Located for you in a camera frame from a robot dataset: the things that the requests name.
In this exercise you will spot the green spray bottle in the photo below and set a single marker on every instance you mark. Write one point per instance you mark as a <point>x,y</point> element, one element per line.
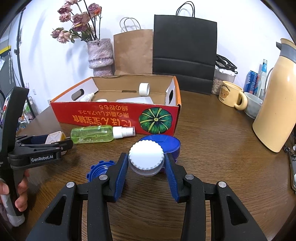
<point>100,134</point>

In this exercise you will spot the brown paper bag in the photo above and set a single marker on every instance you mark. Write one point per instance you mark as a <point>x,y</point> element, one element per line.
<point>133,48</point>

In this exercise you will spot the red cardboard box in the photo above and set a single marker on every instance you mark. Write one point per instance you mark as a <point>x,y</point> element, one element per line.
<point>148,119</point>

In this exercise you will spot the grey ceramic bowl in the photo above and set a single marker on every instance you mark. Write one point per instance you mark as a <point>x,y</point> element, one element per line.
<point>254,104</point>

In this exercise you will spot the blue round jar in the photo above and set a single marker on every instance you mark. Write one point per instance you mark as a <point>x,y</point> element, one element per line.
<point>169,144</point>

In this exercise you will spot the white tape roll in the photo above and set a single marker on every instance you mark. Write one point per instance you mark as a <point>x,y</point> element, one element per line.
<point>144,89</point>

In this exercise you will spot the pink textured vase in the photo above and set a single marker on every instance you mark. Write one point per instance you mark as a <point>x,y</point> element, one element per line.
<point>100,57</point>

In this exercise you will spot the dried rose bouquet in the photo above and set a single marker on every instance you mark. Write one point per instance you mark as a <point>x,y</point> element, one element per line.
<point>85,24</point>

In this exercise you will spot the black paper bag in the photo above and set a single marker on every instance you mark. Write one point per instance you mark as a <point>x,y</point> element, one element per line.
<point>185,47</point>

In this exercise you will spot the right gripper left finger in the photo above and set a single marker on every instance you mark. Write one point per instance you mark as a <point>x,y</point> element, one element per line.
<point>62,219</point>

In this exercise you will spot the white ribbed cap jar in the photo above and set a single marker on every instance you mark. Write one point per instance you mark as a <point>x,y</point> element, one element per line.
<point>146,158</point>

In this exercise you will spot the glass food jar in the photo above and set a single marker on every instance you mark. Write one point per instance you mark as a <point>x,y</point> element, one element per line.
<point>221,75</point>

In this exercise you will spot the cream thermos jug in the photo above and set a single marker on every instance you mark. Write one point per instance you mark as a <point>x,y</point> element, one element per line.
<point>276,118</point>

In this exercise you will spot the yellow bear mug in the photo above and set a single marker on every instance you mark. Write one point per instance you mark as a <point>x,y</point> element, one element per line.
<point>233,96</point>

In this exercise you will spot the cream cube box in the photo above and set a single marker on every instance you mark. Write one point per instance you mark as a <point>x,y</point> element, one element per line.
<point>55,137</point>

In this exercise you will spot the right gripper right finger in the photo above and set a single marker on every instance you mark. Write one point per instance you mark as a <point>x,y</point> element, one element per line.
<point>230,219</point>

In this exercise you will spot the white spray bottle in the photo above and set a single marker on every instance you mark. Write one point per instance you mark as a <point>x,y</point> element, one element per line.
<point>86,98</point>

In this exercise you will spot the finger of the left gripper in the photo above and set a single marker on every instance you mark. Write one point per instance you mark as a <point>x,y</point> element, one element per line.
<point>47,148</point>
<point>31,140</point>

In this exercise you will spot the blue gear lid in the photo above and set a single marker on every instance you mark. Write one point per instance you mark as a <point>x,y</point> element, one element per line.
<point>99,169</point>

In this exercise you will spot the white round jar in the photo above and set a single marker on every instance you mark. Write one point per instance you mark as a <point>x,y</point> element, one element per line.
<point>101,100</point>

